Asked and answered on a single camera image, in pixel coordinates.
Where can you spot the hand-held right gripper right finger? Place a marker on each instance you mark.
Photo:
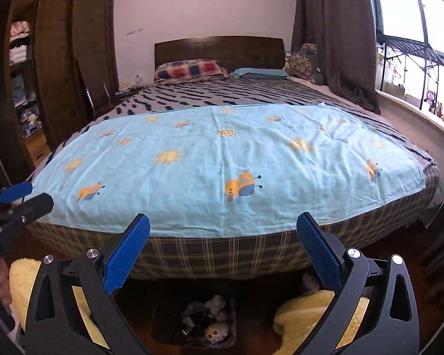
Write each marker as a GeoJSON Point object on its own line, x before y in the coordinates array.
{"type": "Point", "coordinates": [320, 253]}

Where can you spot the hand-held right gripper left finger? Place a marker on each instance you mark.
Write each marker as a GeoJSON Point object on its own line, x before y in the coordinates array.
{"type": "Point", "coordinates": [127, 255]}

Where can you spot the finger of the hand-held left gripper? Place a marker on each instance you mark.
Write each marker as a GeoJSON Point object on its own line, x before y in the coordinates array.
{"type": "Point", "coordinates": [33, 207]}
{"type": "Point", "coordinates": [16, 192]}

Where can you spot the clear plastic storage bin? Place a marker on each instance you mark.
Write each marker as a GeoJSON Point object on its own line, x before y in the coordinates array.
{"type": "Point", "coordinates": [170, 325]}

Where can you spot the silver wrapper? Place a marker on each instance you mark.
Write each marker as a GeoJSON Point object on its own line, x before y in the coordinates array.
{"type": "Point", "coordinates": [192, 318]}

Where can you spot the white tissue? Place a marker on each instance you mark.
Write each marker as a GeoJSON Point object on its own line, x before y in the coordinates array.
{"type": "Point", "coordinates": [216, 305]}

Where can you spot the yellow fluffy rug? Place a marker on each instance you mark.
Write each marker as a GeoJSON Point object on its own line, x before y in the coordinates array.
{"type": "Point", "coordinates": [307, 314]}
{"type": "Point", "coordinates": [20, 284]}

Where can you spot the plaid covered mattress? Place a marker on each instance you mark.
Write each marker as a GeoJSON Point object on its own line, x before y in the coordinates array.
{"type": "Point", "coordinates": [222, 255]}

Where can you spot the small white doll head toy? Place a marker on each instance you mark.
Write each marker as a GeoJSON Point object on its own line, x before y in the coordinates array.
{"type": "Point", "coordinates": [215, 332]}

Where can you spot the cartoon printed bedsheet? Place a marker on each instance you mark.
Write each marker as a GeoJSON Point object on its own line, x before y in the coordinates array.
{"type": "Point", "coordinates": [207, 162]}

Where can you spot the dark wooden wardrobe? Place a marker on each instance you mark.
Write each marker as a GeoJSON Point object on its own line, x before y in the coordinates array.
{"type": "Point", "coordinates": [66, 63]}

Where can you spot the stacks of folded clothes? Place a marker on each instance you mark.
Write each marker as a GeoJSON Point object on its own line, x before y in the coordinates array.
{"type": "Point", "coordinates": [22, 51]}

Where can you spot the teal pillow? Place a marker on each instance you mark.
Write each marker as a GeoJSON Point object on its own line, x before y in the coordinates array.
{"type": "Point", "coordinates": [261, 73]}

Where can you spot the brown patterned cushion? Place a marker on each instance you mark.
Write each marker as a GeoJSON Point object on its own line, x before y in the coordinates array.
{"type": "Point", "coordinates": [299, 64]}

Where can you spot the red and blue checked pillow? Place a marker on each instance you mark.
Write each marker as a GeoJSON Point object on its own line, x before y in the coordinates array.
{"type": "Point", "coordinates": [188, 69]}

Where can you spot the dark brown curtain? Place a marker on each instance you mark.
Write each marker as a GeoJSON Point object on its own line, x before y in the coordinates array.
{"type": "Point", "coordinates": [333, 37]}

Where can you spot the dark wooden headboard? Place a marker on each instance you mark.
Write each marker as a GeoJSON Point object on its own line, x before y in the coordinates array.
{"type": "Point", "coordinates": [222, 50]}

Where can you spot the black drying rack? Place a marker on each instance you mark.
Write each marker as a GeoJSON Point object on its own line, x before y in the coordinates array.
{"type": "Point", "coordinates": [410, 46]}

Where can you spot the window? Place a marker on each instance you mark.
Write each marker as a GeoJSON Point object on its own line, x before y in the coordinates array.
{"type": "Point", "coordinates": [399, 3]}

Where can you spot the chrome chair frame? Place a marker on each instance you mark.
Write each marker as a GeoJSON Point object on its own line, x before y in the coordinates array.
{"type": "Point", "coordinates": [88, 100]}

